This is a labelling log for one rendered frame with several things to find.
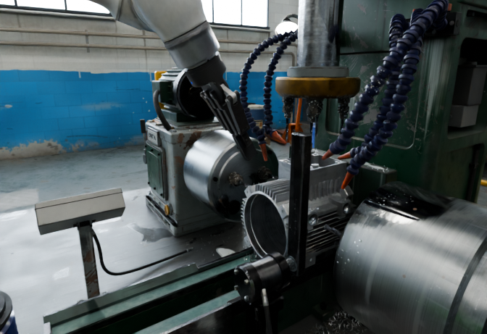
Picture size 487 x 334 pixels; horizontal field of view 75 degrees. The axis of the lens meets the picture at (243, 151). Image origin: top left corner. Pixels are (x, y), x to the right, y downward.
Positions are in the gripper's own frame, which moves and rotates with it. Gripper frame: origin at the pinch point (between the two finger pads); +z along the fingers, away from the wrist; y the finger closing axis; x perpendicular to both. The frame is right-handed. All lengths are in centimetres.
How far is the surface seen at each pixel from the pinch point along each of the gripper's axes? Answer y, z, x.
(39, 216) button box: 14.0, -8.7, 40.9
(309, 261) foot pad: -15.7, 22.4, 5.8
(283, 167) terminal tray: -2.8, 9.6, -4.7
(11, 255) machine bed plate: 53, 9, 63
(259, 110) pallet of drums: 416, 197, -230
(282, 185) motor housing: -7.0, 9.7, -0.4
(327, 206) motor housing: -13.2, 17.2, -4.8
